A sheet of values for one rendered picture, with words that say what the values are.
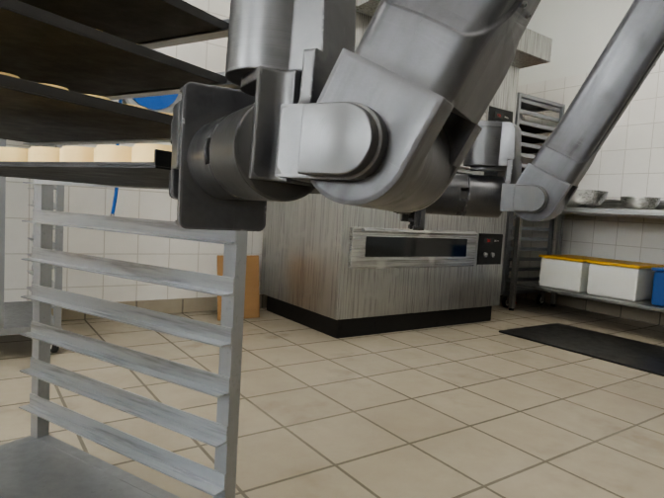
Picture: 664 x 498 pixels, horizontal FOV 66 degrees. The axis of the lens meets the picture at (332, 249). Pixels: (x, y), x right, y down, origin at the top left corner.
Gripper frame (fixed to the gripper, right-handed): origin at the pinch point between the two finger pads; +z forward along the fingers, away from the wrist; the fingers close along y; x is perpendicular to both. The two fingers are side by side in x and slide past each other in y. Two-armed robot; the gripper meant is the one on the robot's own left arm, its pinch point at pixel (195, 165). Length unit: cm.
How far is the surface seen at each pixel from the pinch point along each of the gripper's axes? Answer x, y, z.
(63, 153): 10.0, 0.8, 11.5
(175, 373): -11, -36, 53
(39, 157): 12.1, 0.4, 15.3
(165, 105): -51, 55, 285
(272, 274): -127, -50, 285
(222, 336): -17, -27, 43
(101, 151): 7.1, 0.9, 6.3
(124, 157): 5.1, 0.5, 5.3
